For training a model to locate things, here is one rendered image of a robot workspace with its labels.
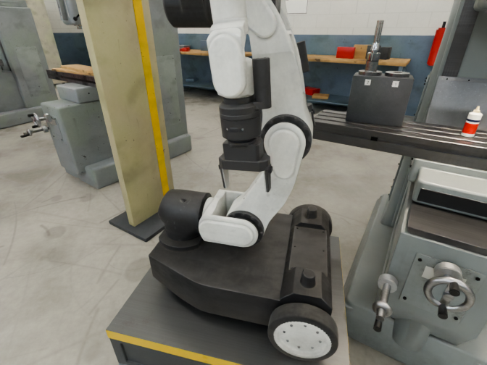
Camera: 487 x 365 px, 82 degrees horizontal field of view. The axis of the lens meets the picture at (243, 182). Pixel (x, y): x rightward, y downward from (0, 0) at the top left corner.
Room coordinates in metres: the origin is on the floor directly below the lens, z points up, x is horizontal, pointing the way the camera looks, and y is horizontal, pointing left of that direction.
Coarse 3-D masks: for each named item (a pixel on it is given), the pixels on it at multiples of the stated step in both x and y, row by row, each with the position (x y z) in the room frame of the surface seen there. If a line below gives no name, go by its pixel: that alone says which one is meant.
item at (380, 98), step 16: (352, 80) 1.20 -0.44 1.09; (368, 80) 1.18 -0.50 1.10; (384, 80) 1.15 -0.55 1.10; (400, 80) 1.13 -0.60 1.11; (352, 96) 1.20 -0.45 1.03; (368, 96) 1.17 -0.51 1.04; (384, 96) 1.15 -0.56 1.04; (400, 96) 1.13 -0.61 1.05; (352, 112) 1.19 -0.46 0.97; (368, 112) 1.17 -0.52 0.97; (384, 112) 1.14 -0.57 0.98; (400, 112) 1.12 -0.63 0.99
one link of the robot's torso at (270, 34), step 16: (256, 0) 0.73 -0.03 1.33; (256, 16) 0.73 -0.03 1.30; (272, 16) 0.73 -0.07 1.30; (256, 32) 0.73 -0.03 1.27; (272, 32) 0.73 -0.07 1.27; (288, 32) 0.78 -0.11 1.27; (256, 48) 0.74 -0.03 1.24; (272, 48) 0.73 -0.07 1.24; (288, 48) 0.72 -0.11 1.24; (272, 64) 0.75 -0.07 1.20; (288, 64) 0.74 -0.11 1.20; (272, 80) 0.76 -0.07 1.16; (288, 80) 0.75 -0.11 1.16; (272, 96) 0.76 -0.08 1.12; (288, 96) 0.75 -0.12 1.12; (304, 96) 0.80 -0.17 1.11; (272, 112) 0.76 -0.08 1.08; (288, 112) 0.75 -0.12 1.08; (304, 112) 0.74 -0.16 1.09; (304, 128) 0.72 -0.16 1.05
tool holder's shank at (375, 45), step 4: (380, 20) 1.22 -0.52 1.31; (380, 24) 1.22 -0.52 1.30; (376, 28) 1.23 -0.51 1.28; (380, 28) 1.22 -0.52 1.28; (376, 32) 1.23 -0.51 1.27; (380, 32) 1.22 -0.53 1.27; (376, 36) 1.22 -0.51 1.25; (376, 40) 1.22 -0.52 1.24; (372, 44) 1.23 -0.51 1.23; (376, 44) 1.22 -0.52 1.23; (372, 48) 1.23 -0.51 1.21; (376, 48) 1.22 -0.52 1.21; (372, 52) 1.23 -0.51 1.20; (376, 52) 1.22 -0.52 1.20
